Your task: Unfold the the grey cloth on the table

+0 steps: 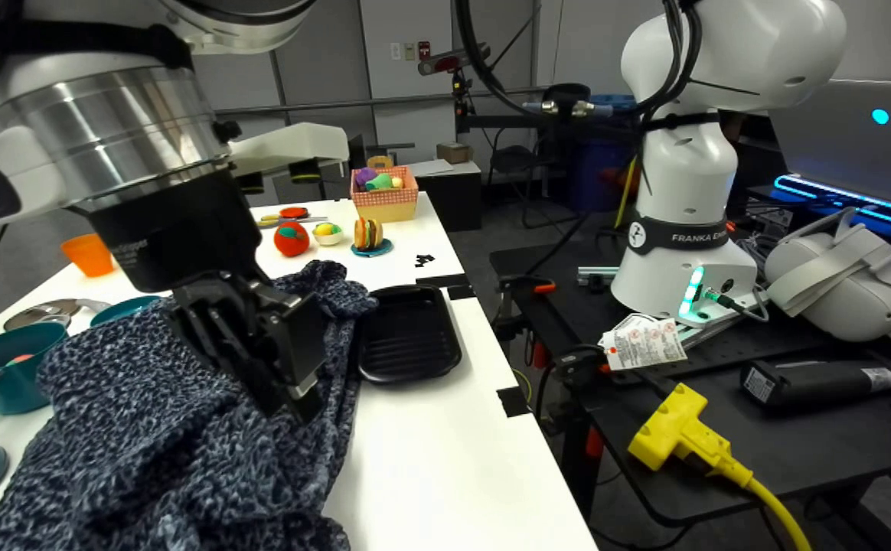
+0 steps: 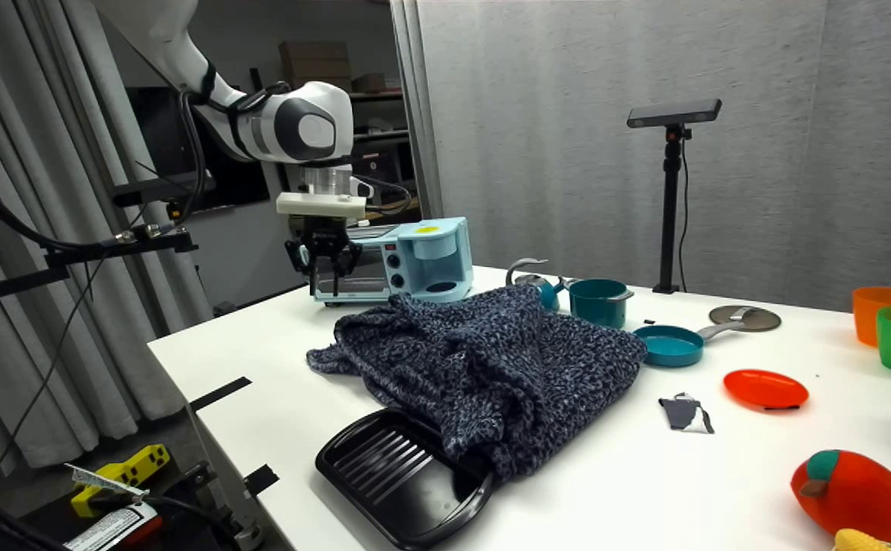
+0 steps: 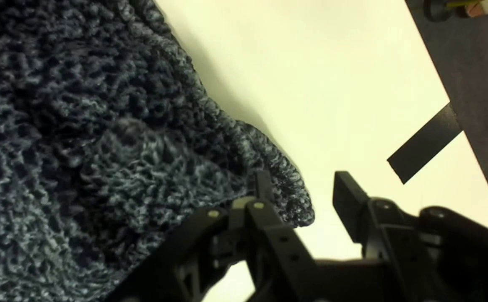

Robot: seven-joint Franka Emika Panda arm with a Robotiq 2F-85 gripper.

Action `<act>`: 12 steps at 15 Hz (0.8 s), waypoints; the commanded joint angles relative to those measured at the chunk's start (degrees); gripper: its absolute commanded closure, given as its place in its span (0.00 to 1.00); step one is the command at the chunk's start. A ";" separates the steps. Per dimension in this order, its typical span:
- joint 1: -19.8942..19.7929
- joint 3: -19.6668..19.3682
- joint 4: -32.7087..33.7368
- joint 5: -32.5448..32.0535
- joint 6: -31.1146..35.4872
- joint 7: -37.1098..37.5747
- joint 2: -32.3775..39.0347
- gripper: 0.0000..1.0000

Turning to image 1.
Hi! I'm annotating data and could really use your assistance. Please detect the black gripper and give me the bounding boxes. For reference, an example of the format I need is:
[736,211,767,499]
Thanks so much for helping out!
[66,166,329,424]

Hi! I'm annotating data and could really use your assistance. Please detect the grey knit cloth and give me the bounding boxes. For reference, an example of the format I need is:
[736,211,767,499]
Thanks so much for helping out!
[0,256,378,551]

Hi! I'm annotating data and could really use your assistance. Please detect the red toy tomato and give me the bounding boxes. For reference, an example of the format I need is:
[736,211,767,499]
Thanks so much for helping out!
[268,215,316,262]

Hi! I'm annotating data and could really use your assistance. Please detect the yellow green toy food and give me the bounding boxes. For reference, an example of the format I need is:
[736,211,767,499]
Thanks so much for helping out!
[308,219,351,250]

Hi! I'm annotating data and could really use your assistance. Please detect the teal toy dish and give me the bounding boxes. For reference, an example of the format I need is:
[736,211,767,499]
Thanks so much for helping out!
[88,295,167,331]

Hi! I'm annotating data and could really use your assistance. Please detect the toy burger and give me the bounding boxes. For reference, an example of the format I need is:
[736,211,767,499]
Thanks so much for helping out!
[351,215,387,253]

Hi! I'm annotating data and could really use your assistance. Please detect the black plastic tray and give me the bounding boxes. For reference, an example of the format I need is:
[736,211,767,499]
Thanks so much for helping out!
[354,283,464,392]

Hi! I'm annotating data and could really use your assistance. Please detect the small teal plate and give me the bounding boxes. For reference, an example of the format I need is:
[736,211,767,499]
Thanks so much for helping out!
[348,237,398,262]

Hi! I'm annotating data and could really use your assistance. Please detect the wooden toy box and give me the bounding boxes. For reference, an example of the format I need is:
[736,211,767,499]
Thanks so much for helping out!
[345,166,422,228]

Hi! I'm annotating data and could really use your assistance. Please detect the orange plastic cup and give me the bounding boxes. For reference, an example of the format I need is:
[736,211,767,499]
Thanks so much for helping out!
[59,231,120,283]

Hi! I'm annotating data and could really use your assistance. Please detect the silver metal lid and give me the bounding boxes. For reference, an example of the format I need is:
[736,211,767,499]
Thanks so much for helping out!
[0,295,88,337]

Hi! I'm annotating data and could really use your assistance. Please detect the black desk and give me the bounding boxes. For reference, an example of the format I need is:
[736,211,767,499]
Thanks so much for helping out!
[403,158,488,232]

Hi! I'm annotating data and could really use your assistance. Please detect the teal toy pot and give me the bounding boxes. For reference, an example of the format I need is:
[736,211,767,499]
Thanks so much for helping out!
[0,321,71,420]

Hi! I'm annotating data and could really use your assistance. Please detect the small brown box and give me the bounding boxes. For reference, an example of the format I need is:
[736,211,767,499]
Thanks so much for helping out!
[433,141,474,170]

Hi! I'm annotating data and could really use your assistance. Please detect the white red packet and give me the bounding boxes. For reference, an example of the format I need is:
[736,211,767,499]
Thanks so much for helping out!
[596,311,691,375]

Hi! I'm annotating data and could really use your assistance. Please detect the black office chair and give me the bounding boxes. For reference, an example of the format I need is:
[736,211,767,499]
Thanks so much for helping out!
[485,83,593,231]

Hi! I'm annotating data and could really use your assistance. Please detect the blue bin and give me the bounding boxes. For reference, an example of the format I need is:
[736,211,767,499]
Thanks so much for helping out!
[572,93,644,215]

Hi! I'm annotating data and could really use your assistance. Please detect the black handheld device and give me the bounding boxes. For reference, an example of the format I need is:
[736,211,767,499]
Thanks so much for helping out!
[737,355,891,416]

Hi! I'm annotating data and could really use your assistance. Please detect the white VR headset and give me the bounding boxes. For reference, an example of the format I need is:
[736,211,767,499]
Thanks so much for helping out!
[763,206,891,345]

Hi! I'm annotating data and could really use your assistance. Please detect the black robot cart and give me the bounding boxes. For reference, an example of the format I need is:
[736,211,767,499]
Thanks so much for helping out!
[488,210,891,551]

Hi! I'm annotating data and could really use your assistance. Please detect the grey laptop with blue light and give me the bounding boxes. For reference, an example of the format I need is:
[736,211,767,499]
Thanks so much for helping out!
[765,76,891,253]

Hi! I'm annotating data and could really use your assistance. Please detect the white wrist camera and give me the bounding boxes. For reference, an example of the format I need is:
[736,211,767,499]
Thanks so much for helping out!
[222,120,351,180]

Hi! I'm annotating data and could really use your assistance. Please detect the yellow power plug cable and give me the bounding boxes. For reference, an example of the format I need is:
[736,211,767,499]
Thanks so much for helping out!
[624,380,816,551]

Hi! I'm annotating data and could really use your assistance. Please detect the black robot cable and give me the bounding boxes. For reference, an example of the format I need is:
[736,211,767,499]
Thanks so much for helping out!
[450,0,707,133]

